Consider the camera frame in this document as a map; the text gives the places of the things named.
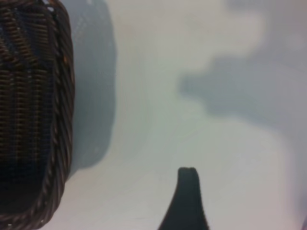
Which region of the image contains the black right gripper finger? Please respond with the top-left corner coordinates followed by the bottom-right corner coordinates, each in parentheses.
top-left (157, 166), bottom-right (212, 230)

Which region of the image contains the dark brown wicker basket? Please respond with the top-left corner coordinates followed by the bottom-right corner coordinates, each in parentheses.
top-left (0, 0), bottom-right (75, 230)

